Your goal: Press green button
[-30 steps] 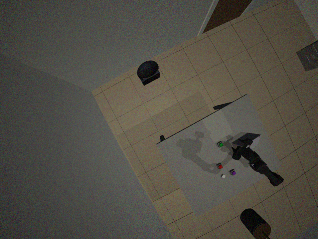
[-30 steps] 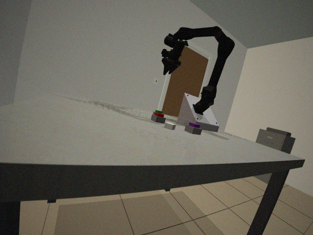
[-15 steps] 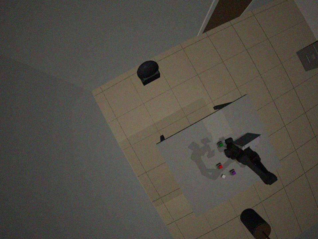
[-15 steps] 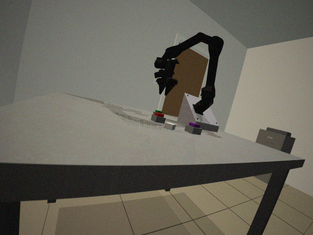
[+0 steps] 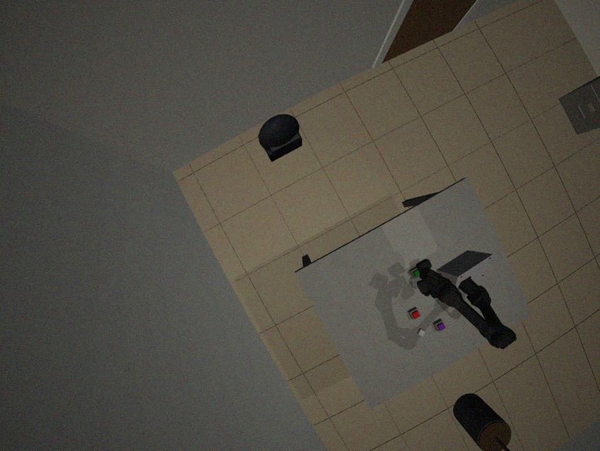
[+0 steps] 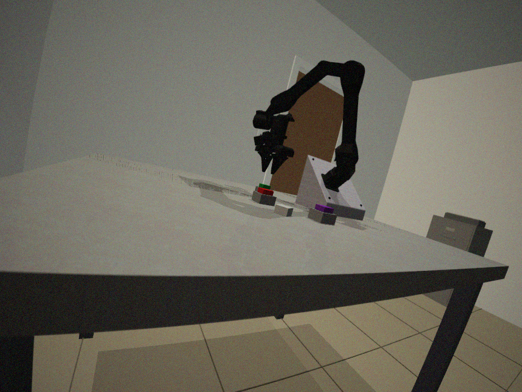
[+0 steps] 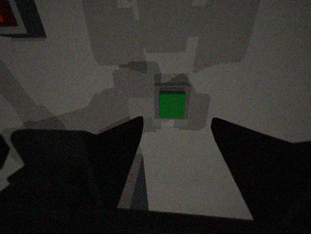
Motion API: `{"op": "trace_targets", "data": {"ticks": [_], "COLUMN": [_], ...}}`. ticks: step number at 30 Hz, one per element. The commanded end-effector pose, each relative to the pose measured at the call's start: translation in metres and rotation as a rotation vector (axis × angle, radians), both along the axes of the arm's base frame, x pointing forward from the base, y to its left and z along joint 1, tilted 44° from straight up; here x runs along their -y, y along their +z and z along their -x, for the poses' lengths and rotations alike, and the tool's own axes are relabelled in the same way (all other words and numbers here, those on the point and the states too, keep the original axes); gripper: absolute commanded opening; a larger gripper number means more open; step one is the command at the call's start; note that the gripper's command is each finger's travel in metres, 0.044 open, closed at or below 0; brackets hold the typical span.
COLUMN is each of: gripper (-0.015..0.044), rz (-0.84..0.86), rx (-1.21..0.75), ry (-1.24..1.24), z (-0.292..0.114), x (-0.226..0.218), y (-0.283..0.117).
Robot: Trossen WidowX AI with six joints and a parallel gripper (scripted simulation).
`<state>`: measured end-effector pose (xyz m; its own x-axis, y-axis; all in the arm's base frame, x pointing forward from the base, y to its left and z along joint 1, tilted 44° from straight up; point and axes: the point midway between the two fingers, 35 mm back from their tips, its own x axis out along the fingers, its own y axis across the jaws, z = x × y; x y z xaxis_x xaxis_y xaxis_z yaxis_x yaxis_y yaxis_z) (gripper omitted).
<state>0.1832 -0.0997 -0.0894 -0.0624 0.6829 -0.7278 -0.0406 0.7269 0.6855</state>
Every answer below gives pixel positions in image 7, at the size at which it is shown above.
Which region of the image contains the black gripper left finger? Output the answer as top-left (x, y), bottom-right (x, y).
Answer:
top-left (10, 116), bottom-right (144, 208)

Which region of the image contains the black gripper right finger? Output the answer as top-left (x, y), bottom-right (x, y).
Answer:
top-left (210, 118), bottom-right (311, 224)

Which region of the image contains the green button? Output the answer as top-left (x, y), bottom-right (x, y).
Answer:
top-left (154, 82), bottom-right (191, 120)

